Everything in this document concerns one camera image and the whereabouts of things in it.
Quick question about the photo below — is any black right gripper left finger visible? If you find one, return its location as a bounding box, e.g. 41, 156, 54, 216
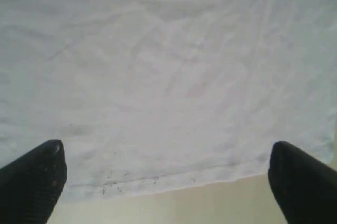
1, 140, 67, 224

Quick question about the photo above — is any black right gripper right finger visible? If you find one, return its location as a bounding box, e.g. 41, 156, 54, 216
267, 141, 336, 224

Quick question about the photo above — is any white t-shirt red lettering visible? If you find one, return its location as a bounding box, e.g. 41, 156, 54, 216
1, 0, 336, 201

